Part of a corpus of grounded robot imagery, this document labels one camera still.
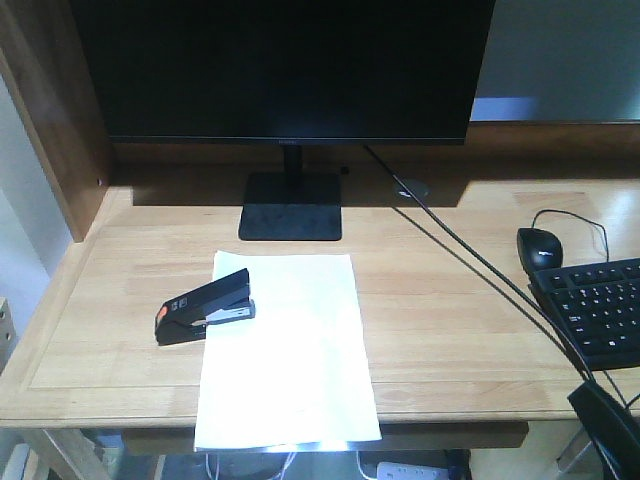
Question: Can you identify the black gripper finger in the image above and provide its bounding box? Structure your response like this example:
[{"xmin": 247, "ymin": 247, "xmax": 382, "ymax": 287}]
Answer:
[{"xmin": 568, "ymin": 382, "xmax": 639, "ymax": 479}]

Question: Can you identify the white paper sheet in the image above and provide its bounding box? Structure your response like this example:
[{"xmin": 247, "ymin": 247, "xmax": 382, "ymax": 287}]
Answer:
[{"xmin": 194, "ymin": 251, "xmax": 381, "ymax": 451}]

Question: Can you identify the black stapler with orange stripe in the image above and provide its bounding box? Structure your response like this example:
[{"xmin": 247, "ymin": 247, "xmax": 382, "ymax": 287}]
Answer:
[{"xmin": 155, "ymin": 269, "xmax": 256, "ymax": 346}]

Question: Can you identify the black keyboard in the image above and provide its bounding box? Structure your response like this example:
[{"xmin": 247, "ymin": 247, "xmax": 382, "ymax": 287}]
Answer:
[{"xmin": 530, "ymin": 258, "xmax": 639, "ymax": 371}]

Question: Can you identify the black computer mouse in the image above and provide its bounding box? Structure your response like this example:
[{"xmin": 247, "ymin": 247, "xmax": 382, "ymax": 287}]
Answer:
[{"xmin": 516, "ymin": 227, "xmax": 563, "ymax": 274}]

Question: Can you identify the white power strip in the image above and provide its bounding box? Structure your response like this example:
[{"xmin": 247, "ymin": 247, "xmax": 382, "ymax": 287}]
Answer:
[{"xmin": 376, "ymin": 462, "xmax": 448, "ymax": 480}]

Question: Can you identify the black computer monitor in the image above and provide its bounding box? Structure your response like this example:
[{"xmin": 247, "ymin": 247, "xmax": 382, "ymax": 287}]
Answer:
[{"xmin": 70, "ymin": 1, "xmax": 495, "ymax": 241}]

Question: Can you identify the black monitor cable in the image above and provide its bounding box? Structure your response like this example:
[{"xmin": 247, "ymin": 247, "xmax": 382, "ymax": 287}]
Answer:
[{"xmin": 362, "ymin": 144, "xmax": 601, "ymax": 389}]

